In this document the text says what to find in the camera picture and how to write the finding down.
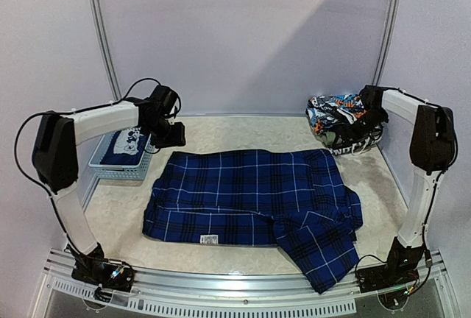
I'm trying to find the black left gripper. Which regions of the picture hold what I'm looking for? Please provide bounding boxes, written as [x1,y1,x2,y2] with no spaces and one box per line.
[144,116,185,148]

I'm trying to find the blue plaid flannel shirt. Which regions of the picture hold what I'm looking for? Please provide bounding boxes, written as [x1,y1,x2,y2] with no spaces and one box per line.
[142,149,363,294]

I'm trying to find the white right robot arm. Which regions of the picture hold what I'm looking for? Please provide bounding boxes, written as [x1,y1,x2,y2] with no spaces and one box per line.
[360,85,458,255]

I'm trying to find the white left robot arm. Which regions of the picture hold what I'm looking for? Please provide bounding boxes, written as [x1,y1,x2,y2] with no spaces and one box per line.
[32,87,183,255]

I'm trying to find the black white printed folded garment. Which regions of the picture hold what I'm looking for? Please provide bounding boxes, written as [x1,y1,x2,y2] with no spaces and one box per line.
[329,135,382,156]

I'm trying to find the olive green folded garment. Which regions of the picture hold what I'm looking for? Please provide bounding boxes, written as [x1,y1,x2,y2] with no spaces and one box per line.
[319,131,342,148]

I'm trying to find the navy cartoon print t-shirt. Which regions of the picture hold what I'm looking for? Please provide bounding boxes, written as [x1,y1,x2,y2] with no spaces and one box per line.
[100,127,149,166]

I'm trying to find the colourful patterned folded shorts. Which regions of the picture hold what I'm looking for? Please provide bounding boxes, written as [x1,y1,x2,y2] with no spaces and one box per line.
[305,93,366,136]

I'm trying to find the light blue perforated plastic basket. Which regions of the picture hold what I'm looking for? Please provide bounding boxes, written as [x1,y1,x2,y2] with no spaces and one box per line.
[88,132,155,180]

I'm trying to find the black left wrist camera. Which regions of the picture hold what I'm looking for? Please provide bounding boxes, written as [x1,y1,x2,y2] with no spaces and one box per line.
[149,85,182,119]

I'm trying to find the right aluminium corner post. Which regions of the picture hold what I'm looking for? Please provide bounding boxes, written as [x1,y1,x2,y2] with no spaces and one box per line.
[372,0,400,86]

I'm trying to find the aluminium corner post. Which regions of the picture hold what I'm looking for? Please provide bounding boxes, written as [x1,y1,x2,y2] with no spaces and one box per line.
[372,0,400,86]
[89,0,123,100]

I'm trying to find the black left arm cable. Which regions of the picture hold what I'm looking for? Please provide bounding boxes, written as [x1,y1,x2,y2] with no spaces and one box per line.
[13,77,183,256]

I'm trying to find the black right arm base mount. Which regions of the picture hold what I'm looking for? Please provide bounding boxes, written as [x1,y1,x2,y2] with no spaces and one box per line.
[354,237,433,296]

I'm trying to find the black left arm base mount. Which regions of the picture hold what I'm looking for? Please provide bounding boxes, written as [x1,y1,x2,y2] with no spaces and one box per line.
[70,244,135,293]

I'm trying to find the aluminium front frame rail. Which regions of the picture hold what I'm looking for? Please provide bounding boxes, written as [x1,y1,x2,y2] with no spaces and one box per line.
[32,250,461,317]

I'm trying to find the left aluminium corner post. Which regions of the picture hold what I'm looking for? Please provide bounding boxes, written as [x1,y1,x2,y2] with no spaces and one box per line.
[89,0,123,100]

